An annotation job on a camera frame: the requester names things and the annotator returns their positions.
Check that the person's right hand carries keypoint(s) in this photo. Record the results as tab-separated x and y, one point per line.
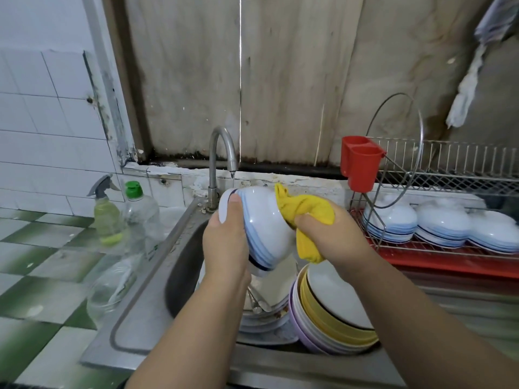
340	238

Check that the person's left hand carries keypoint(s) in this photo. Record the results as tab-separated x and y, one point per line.
225	251

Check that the person's left thumb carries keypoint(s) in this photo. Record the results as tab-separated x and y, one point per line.
235	214

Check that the person's right fingers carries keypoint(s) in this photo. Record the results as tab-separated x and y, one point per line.
310	224

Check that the yellow dish cloth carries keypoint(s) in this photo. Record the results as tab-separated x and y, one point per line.
308	212

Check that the white bowl with blue stripes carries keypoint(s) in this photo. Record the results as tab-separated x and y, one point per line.
265	224
442	224
492	232
395	220

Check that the person's right forearm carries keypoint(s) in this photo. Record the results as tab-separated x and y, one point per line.
425	332

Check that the person's left forearm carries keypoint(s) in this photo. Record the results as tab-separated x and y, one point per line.
194	336

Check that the steel curved faucet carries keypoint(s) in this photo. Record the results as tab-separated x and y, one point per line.
214	166

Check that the white plate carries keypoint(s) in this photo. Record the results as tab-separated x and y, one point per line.
336	295

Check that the red plastic cutlery holder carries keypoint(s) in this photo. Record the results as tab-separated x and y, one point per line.
361	162

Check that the metal spoon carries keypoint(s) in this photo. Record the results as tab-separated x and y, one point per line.
257	301

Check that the clear bottle with green cap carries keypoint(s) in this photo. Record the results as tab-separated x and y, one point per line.
140	222

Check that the yellow plate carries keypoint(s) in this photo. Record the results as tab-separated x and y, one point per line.
324	322

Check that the stack of white dishes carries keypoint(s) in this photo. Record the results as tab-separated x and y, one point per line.
267	320

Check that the purple plate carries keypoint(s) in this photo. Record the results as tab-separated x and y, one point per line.
300	330

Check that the spray bottle with yellow liquid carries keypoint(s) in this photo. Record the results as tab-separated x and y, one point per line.
107	220

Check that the stainless steel sink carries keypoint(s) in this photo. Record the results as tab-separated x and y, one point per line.
150	315

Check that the glass pot lid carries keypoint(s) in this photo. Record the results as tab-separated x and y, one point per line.
413	129

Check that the red plastic drip tray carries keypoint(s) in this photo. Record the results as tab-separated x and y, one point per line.
446	263

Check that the hanging white rag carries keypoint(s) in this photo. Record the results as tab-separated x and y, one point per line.
470	80

